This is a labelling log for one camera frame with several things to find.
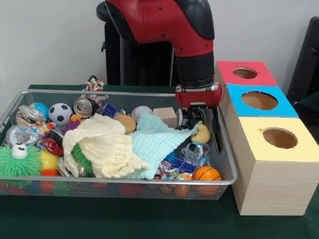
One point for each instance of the crushed clear water bottle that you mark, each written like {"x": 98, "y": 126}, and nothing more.
{"x": 195, "y": 152}

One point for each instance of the small yellow duck plush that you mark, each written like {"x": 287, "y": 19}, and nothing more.
{"x": 202, "y": 134}

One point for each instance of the orange toy basketball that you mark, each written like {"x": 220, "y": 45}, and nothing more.
{"x": 207, "y": 173}

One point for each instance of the white toy baseball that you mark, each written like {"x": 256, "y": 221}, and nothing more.
{"x": 140, "y": 113}

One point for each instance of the small toy soccer ball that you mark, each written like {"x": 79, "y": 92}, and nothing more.
{"x": 60, "y": 114}

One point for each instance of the cream yellow cloth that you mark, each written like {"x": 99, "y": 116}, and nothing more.
{"x": 104, "y": 149}

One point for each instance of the green spiky ball with eyes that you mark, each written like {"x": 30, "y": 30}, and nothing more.
{"x": 22, "y": 166}

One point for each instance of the dark green table cloth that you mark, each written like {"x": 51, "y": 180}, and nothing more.
{"x": 124, "y": 219}
{"x": 309, "y": 107}

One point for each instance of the mint green cloth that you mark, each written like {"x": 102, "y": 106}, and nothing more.
{"x": 154, "y": 142}

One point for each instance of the plain wooden cube block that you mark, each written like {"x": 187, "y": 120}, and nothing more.
{"x": 165, "y": 115}

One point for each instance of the crushed black drink can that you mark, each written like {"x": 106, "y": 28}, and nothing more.
{"x": 185, "y": 119}

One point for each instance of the wooden box with three holes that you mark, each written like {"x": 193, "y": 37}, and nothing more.
{"x": 274, "y": 189}

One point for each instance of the shallow metal mesh bin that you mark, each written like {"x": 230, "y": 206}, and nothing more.
{"x": 211, "y": 159}

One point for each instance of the black upright panel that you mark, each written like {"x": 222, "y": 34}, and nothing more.
{"x": 306, "y": 62}

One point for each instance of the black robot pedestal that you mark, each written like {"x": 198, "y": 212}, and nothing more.
{"x": 117, "y": 62}

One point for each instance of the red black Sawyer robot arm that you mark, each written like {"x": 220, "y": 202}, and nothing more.
{"x": 169, "y": 22}

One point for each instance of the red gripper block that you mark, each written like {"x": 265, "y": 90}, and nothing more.
{"x": 199, "y": 98}

